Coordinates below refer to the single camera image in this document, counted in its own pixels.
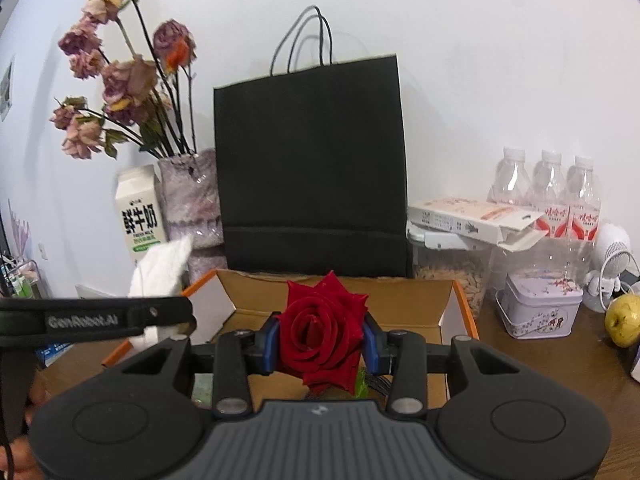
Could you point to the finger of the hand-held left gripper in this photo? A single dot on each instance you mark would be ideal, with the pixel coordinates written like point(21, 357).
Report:
point(165, 312)

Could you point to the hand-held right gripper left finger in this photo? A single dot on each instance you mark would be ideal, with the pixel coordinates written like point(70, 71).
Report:
point(272, 345)

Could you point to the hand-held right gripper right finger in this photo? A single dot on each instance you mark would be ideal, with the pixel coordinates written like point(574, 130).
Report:
point(370, 342)

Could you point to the white cloth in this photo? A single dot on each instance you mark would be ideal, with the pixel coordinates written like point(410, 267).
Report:
point(160, 270)

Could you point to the red rose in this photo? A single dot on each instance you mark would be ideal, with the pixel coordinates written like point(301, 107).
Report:
point(320, 330)

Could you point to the red cardboard box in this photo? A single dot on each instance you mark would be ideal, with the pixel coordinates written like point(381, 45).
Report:
point(410, 305)

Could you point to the person's left hand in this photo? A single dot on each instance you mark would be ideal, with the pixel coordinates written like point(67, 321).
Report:
point(15, 465)

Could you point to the metal storage rack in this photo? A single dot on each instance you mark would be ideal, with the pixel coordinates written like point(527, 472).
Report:
point(20, 280)

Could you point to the white green milk carton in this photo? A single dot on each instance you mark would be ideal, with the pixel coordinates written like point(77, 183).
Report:
point(141, 215)

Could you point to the clear seed container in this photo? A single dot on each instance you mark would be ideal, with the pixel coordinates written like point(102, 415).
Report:
point(450, 275)

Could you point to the purple mottled vase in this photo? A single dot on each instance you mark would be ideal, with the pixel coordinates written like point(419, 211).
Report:
point(192, 200)

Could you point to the flat white carton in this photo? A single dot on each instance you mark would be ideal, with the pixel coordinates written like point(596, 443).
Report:
point(465, 217)

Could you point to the printed tin box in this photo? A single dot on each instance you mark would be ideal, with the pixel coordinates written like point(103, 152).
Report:
point(540, 307)

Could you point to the black paper bag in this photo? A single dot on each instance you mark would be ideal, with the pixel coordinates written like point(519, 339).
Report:
point(310, 170)

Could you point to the dried rose bouquet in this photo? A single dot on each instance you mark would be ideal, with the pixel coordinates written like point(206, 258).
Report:
point(130, 80)

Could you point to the white astronaut figure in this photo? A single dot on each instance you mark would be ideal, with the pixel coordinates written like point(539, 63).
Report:
point(607, 255)

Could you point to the yellow green apple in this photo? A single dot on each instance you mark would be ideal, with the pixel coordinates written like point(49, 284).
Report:
point(625, 320)

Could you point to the small white wall socket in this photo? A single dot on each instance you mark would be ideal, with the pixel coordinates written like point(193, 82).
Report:
point(44, 251)

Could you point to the purple flower wall sticker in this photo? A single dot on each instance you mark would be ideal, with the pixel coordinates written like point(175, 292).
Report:
point(19, 232)

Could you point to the wall poster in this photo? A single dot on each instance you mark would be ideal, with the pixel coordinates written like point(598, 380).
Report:
point(6, 90)

